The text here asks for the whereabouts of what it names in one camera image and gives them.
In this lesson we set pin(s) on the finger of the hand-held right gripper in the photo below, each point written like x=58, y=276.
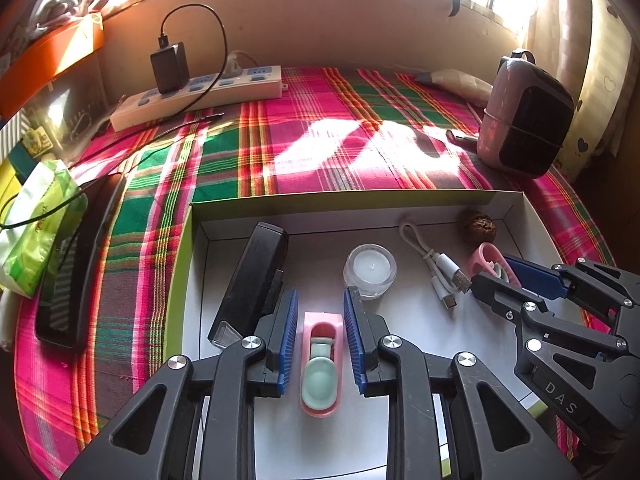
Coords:
x=500, y=292
x=535, y=277

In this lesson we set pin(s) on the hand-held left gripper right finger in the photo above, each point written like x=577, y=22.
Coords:
x=352, y=340

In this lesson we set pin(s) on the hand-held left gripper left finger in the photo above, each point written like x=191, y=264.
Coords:
x=287, y=340

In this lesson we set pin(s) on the pink loop clip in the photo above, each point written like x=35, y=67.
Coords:
x=482, y=255

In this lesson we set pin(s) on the pink and mint plastic holder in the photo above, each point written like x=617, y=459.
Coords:
x=320, y=385

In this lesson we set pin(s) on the small brown walnut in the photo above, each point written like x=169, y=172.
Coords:
x=479, y=225

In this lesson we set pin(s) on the green and white cardboard box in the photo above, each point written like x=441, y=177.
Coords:
x=425, y=332

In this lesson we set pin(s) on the white candle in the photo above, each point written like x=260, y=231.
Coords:
x=370, y=267

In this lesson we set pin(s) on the black stapler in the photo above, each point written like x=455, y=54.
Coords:
x=255, y=270

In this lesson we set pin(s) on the pink portable heater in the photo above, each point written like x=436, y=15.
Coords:
x=525, y=125

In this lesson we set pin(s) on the pink plaid blanket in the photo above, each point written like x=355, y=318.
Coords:
x=325, y=140

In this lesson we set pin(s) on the heart print curtain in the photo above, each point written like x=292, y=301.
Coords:
x=600, y=85

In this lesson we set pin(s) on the white handheld device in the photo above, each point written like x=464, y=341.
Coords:
x=460, y=82

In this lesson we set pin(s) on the black tablet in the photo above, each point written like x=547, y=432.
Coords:
x=75, y=270

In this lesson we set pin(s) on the white power strip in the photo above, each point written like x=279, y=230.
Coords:
x=240, y=91

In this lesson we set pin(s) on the green tissue pack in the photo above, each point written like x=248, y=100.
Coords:
x=40, y=220

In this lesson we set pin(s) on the black window hook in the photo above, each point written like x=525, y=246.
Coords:
x=454, y=2

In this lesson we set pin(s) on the black charger adapter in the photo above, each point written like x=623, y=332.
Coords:
x=170, y=67

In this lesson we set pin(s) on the clear glass tank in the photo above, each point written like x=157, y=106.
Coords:
x=75, y=105

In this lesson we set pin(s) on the small green printed box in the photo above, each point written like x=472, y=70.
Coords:
x=35, y=140

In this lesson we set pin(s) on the orange storage bin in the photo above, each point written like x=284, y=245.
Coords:
x=50, y=60

